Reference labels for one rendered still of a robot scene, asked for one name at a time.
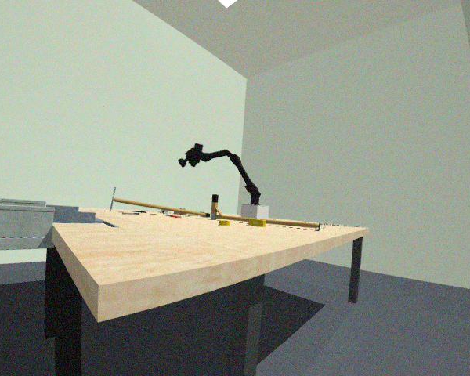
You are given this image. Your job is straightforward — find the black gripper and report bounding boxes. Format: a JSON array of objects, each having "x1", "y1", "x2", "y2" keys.
[{"x1": 179, "y1": 148, "x2": 196, "y2": 167}]

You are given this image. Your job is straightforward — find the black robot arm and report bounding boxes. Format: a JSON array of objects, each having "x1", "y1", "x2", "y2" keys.
[{"x1": 189, "y1": 143, "x2": 261, "y2": 205}]

